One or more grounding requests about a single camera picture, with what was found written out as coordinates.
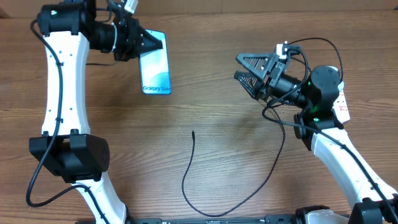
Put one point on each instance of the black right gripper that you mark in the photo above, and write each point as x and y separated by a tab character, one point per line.
270	66

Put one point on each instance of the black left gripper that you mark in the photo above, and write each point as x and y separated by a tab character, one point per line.
135	34

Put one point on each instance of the black samsung smartphone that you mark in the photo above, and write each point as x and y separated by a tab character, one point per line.
154	68

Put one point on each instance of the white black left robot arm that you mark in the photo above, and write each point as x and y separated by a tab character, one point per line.
70	30

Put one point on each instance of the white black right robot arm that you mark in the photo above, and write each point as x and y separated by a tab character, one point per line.
319	125

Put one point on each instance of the white power strip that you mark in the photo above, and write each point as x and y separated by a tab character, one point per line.
340	105

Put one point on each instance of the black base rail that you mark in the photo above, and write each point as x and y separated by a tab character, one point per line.
317	216

